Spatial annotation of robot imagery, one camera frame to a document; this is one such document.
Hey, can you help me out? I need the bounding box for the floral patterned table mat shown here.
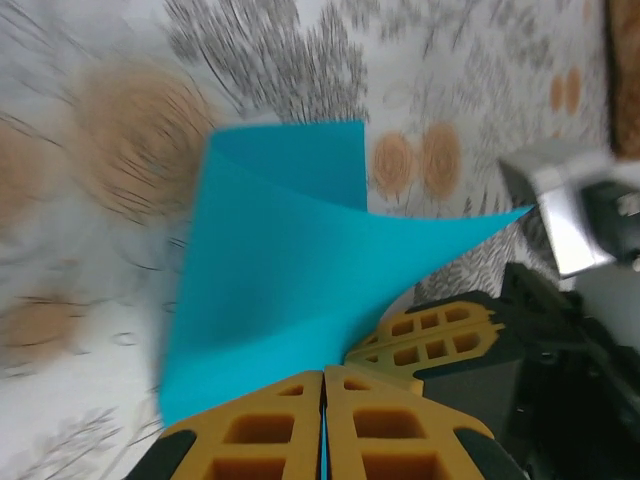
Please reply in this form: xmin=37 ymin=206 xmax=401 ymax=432
xmin=0 ymin=0 xmax=640 ymax=480

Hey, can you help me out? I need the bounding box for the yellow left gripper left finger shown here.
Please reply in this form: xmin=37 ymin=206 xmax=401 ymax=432
xmin=124 ymin=369 xmax=325 ymax=480

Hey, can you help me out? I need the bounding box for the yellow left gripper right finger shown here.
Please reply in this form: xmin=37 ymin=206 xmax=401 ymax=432
xmin=324 ymin=364 xmax=526 ymax=480

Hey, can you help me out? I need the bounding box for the blue cloth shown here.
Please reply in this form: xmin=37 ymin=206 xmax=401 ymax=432
xmin=158 ymin=119 xmax=535 ymax=480

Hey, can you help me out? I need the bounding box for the brown plush teddy bear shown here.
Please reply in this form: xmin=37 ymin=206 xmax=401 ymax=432
xmin=605 ymin=0 xmax=640 ymax=157

